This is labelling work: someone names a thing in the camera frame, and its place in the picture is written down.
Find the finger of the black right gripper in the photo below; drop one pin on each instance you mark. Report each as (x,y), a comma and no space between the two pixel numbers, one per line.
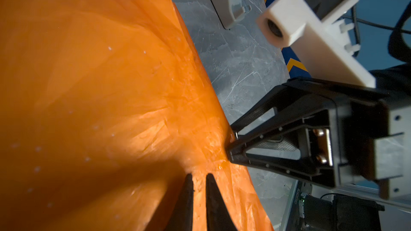
(301,105)

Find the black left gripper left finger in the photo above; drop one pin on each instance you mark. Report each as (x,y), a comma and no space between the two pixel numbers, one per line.
(182,216)

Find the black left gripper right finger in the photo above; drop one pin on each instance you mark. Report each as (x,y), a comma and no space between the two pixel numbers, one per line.
(218,217)

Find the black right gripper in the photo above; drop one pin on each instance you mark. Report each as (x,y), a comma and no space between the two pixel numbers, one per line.
(299,142)

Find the yellow wrapping paper sheet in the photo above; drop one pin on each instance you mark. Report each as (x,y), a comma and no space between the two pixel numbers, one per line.
(105,107)

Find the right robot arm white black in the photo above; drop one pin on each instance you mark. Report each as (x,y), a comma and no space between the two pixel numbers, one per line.
(397,78)

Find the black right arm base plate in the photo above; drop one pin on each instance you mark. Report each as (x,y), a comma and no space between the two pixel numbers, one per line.
(331,212)

